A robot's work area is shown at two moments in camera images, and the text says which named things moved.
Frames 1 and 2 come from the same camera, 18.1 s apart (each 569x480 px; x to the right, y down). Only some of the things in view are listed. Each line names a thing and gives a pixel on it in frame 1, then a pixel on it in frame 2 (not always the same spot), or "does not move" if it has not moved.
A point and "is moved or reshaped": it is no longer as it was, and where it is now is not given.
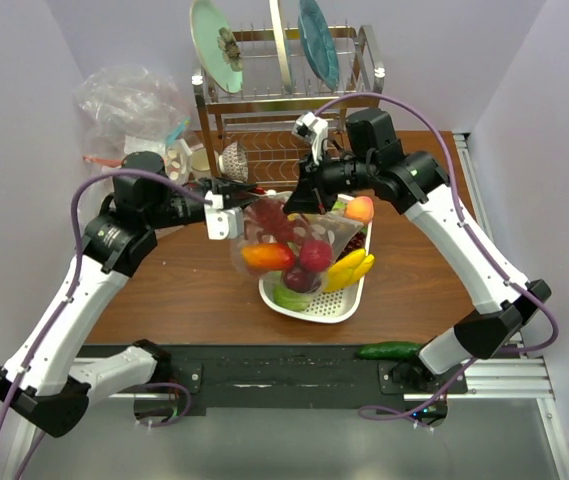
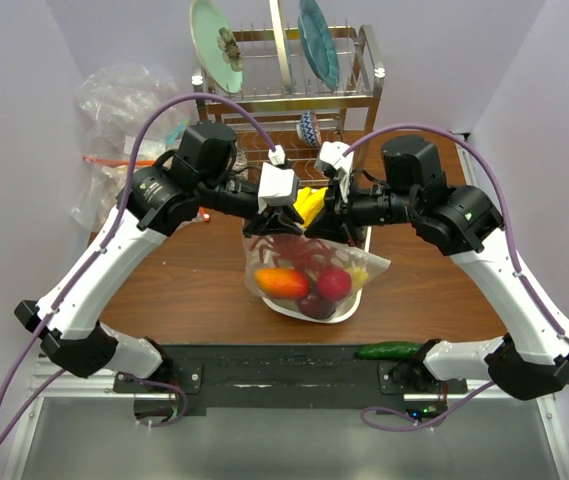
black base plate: x=293 y=377 does not move
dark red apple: x=301 y=280 → x=315 y=306
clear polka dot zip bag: x=294 y=248 is moved or reshaped
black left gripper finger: x=229 y=189 → x=273 y=219
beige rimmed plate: x=281 y=46 does not move
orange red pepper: x=267 y=256 → x=281 y=283
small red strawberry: x=315 y=255 → x=334 y=283
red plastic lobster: x=266 y=216 is moved or reshaped
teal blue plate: x=317 y=44 does not move
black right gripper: x=310 y=195 → x=335 y=225
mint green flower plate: x=216 y=45 does not move
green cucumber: x=389 y=350 does not move
